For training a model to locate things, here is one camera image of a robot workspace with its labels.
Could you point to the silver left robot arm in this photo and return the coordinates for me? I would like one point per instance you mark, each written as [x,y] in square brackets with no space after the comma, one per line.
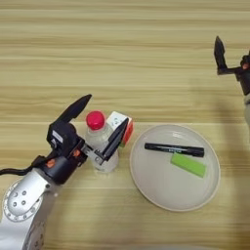
[22,208]

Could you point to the green rectangular block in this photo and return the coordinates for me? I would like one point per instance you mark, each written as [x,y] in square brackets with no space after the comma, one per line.
[188,165]

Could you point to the black marker pen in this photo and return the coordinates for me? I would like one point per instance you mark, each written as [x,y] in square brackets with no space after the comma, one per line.
[175,149]

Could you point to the multicoloured puzzle cube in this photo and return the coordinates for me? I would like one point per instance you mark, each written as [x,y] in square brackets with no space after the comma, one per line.
[114,120]

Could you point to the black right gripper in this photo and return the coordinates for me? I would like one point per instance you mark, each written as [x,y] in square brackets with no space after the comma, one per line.
[246,76]

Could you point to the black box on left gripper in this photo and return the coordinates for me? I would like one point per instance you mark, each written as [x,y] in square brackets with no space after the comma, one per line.
[62,136]

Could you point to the clear bottle with red cap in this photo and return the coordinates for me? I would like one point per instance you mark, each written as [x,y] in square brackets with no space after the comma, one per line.
[95,120]

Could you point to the round beige plate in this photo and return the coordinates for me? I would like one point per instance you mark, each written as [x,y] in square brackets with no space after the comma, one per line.
[169,188]

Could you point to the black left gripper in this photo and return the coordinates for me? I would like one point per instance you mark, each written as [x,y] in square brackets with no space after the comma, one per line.
[65,166]

